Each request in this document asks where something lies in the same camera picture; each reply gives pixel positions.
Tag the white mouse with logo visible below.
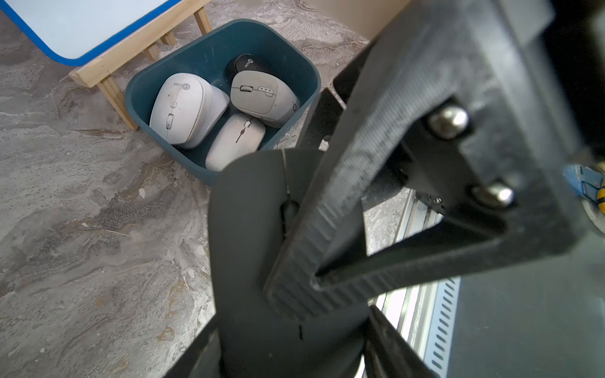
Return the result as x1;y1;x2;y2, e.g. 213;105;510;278
150;72;230;150

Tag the light grey mouse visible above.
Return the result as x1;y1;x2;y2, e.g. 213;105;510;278
230;70;300;129

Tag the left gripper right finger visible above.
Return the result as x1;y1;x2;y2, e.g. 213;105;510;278
363;305;436;378

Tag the blue framed whiteboard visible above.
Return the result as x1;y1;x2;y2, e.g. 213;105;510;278
1;0;180;66

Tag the aluminium front rail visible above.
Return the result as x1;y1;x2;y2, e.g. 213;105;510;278
369;189;461;377

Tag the black rounded mouse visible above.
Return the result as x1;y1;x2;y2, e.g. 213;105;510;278
225;54;272;80

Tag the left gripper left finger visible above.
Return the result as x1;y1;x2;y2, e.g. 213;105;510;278
165;327;222;378

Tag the teal storage box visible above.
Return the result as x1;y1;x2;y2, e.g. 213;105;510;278
125;19;321;186

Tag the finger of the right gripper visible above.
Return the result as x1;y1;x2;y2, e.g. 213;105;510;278
263;1;589;321
296;88;344;149

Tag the silver mouse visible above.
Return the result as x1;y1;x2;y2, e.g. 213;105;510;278
205;113;266;172

